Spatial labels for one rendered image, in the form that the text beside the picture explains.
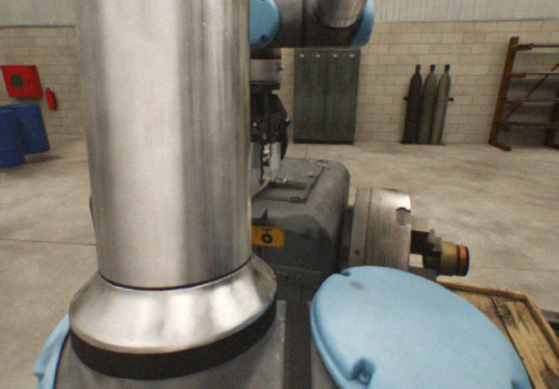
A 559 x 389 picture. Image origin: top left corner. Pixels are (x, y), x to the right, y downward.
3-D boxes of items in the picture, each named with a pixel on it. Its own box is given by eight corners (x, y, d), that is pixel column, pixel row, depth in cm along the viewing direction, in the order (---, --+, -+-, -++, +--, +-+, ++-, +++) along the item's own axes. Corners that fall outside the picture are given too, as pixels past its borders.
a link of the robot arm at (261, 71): (251, 60, 69) (289, 60, 66) (251, 83, 70) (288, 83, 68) (236, 59, 62) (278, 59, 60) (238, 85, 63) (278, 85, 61)
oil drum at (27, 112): (4, 155, 608) (-9, 106, 580) (31, 147, 664) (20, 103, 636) (33, 155, 602) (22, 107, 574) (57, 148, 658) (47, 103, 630)
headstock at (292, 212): (101, 327, 87) (71, 191, 75) (194, 242, 130) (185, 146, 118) (320, 386, 71) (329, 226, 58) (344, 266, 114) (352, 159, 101)
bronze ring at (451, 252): (429, 248, 76) (473, 253, 73) (424, 229, 84) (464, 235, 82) (423, 281, 79) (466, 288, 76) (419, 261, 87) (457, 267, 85)
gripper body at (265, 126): (237, 145, 66) (234, 83, 62) (253, 137, 74) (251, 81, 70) (274, 148, 64) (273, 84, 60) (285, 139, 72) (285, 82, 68)
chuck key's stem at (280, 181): (307, 186, 78) (260, 182, 80) (308, 178, 77) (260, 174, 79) (306, 189, 76) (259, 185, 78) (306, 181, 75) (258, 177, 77)
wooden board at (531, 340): (432, 384, 71) (435, 371, 70) (417, 285, 104) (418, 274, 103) (600, 425, 63) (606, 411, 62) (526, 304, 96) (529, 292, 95)
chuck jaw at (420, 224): (390, 253, 80) (396, 226, 71) (391, 235, 83) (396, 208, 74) (439, 259, 77) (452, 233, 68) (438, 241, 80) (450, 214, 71)
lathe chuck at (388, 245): (357, 335, 72) (370, 194, 69) (362, 282, 102) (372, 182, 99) (400, 344, 69) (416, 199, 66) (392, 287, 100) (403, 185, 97)
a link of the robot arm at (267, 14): (303, -13, 46) (301, 2, 56) (224, -13, 47) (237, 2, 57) (301, 46, 49) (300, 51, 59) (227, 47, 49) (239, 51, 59)
